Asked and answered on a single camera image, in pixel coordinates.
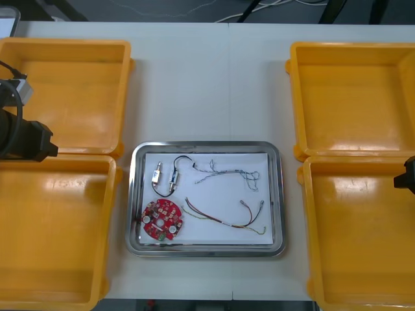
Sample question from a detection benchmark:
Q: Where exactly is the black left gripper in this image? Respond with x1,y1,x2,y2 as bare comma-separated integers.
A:
19,119,60,163

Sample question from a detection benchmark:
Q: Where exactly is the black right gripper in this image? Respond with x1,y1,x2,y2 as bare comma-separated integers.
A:
393,155,415,195

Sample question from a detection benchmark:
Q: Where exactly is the small metal solenoid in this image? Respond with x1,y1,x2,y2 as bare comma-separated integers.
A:
149,161,178,198
167,155,197,194

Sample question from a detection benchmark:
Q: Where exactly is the round red circuit board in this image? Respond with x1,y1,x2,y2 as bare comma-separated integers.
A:
142,199,185,242

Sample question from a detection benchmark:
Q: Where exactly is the blue-white twisted wire harness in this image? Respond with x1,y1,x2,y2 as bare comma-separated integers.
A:
193,157,261,194

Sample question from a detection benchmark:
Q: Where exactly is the red black green-yellow wire harness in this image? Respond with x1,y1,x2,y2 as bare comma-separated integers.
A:
184,196,267,236

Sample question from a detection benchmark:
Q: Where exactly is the yellow-orange plastic bin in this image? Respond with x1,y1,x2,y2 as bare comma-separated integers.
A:
0,37,136,159
285,41,415,163
296,155,415,311
0,152,124,311

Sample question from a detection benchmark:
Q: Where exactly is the steel tray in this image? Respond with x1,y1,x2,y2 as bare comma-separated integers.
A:
124,141,288,259

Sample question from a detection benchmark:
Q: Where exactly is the grey rimmed tray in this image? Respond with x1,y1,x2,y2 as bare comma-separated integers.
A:
0,6,21,40

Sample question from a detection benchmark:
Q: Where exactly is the white paper sheet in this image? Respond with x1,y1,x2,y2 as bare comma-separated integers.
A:
139,152,277,246

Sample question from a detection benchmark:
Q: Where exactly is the black slanted stand leg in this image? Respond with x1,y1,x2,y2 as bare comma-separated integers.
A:
235,0,264,23

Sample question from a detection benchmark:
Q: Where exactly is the white floor cable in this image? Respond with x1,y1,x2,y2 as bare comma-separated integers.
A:
213,0,329,23

